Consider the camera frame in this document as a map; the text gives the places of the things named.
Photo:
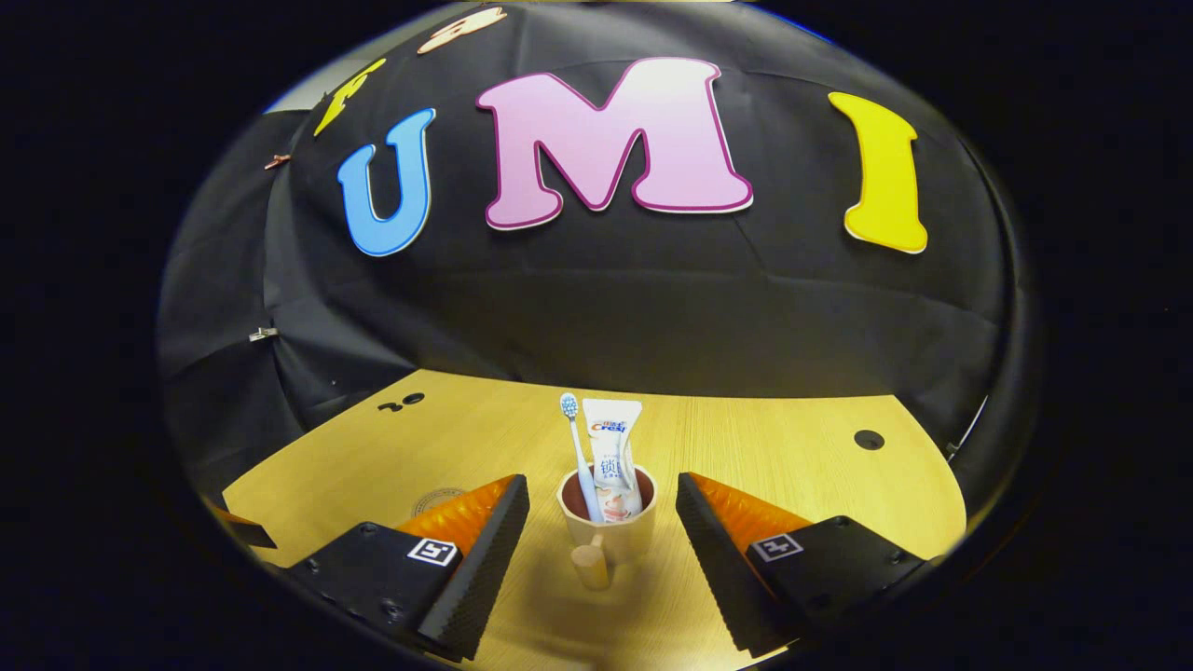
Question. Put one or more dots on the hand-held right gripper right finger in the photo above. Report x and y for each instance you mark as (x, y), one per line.
(718, 578)

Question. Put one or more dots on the black backdrop cloth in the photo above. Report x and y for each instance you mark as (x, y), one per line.
(606, 298)

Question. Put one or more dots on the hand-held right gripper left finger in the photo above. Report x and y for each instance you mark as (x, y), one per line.
(485, 568)

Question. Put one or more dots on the white toothbrush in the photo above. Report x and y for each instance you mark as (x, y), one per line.
(578, 447)

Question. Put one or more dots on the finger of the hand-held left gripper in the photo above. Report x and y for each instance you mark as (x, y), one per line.
(252, 534)

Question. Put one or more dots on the silver metal clip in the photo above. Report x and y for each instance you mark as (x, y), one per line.
(263, 333)

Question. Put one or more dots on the beige cup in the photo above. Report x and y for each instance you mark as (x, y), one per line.
(624, 540)

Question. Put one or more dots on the white toothpaste tube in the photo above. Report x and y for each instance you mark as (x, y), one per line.
(613, 447)

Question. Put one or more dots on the copper clip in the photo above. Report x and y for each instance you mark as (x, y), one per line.
(277, 161)

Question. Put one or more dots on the wooden desktop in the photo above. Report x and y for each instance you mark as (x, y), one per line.
(792, 466)

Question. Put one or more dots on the round brown coaster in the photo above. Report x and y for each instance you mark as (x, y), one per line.
(433, 499)

